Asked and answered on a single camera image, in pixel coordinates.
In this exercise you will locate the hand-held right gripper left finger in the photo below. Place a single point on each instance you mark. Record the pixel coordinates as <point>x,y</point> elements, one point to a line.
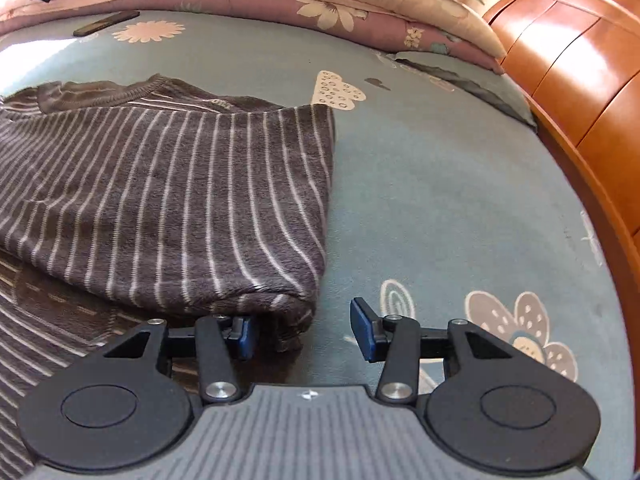
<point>246,337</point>

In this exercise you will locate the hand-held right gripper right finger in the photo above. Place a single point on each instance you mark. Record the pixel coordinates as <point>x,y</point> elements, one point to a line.
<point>364,330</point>

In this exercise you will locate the grey striped knit sweater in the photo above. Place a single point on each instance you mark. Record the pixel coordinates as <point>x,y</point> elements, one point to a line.
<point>165,200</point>

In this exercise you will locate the bed with blue printed sheet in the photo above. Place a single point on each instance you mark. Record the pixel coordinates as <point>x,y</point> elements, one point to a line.
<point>450,185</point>

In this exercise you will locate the blue-grey flat pillow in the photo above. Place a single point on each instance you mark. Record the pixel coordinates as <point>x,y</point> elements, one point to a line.
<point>465,82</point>

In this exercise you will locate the pink floral folded quilt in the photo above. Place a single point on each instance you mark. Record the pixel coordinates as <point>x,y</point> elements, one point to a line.
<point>300,5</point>

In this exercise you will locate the dark smartphone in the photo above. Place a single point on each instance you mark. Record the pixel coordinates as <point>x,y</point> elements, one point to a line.
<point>106,22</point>

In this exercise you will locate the wooden headboard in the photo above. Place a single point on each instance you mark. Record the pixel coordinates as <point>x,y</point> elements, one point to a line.
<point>580,60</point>

